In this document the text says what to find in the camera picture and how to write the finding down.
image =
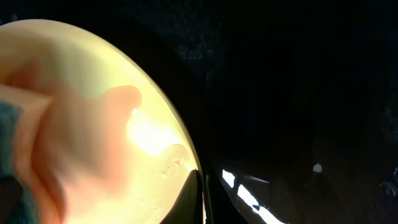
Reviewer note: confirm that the yellow plate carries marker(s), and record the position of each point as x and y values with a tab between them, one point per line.
132	152

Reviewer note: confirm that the green yellow scrub sponge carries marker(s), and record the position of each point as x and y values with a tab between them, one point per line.
36	148

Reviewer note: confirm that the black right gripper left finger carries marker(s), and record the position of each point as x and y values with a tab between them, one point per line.
188	207

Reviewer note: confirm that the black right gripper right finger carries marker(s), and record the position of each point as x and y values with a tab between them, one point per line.
219	207

